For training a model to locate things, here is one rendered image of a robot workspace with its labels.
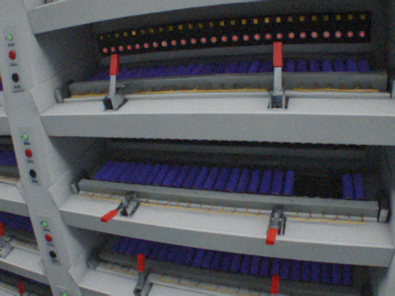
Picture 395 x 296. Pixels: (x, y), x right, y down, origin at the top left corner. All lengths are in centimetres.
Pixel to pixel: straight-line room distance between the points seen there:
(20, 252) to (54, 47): 55
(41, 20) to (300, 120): 46
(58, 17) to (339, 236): 57
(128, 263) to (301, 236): 40
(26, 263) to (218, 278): 50
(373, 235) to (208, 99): 33
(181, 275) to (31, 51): 53
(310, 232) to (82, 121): 42
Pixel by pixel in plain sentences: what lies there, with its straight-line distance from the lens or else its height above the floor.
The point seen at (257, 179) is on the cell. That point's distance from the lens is 59.
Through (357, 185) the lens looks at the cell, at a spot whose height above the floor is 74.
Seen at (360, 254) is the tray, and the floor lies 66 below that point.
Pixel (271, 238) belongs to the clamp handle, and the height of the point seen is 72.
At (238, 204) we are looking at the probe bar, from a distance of 55.
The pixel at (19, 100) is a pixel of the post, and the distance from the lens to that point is 68.
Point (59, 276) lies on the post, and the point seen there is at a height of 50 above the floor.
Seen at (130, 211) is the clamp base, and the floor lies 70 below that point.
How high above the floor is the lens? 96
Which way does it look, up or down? 16 degrees down
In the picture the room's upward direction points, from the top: 4 degrees counter-clockwise
